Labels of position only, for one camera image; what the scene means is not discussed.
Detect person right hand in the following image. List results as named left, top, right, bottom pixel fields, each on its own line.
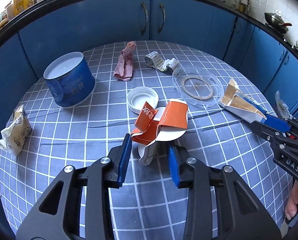
left=285, top=181, right=298, bottom=220

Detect white plastic cap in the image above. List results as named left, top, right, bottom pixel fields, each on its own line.
left=127, top=87, right=159, bottom=114

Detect blue white torn carton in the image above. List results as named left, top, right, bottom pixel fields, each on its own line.
left=219, top=78, right=267, bottom=124

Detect pink crumpled wrapper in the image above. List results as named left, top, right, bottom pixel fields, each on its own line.
left=114, top=41, right=136, bottom=81

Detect cream yellow snack bag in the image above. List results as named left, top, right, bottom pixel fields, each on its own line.
left=0, top=105, right=32, bottom=156

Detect clear plastic lid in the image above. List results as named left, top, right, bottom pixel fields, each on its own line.
left=172, top=66, right=224, bottom=110

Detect blue checkered tablecloth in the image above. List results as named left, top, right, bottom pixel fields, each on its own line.
left=0, top=40, right=292, bottom=240

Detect blue paper tub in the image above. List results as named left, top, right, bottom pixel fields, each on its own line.
left=43, top=51, right=96, bottom=108

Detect white printed crumpled wrapper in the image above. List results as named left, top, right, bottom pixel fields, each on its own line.
left=144, top=51, right=180, bottom=72

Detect black wok with lid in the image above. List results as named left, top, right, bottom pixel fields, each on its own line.
left=264, top=10, right=292, bottom=34

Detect orange paper carton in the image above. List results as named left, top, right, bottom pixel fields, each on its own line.
left=131, top=99, right=188, bottom=166

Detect blue kitchen cabinets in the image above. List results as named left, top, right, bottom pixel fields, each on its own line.
left=0, top=0, right=298, bottom=120

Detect yellow oil bottle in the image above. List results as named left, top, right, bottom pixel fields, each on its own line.
left=13, top=0, right=33, bottom=16

